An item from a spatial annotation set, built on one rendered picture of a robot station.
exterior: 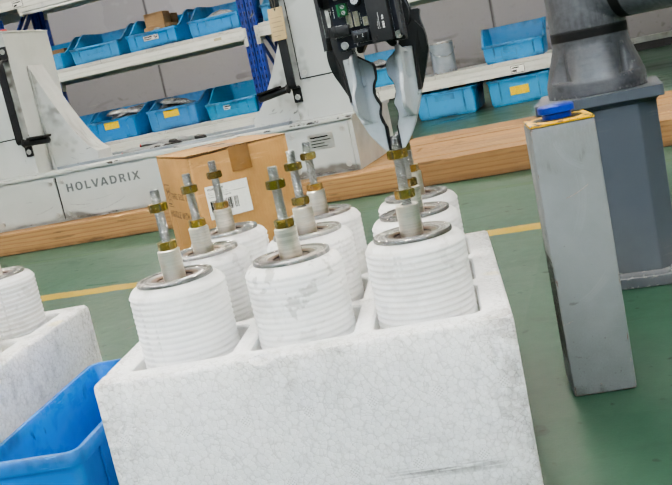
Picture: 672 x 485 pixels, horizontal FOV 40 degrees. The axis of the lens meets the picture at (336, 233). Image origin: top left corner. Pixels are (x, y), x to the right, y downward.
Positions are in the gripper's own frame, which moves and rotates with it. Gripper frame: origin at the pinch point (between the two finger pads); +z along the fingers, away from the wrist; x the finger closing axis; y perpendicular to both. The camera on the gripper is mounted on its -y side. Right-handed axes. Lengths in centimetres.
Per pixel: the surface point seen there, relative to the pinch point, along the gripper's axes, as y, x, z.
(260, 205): -113, -50, 20
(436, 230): 2.1, 2.4, 9.3
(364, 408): 9.1, -6.2, 23.0
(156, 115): -493, -226, 0
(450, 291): 4.5, 2.9, 14.7
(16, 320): -14, -53, 15
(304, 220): -8.9, -12.7, 8.0
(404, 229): 1.7, -0.6, 8.8
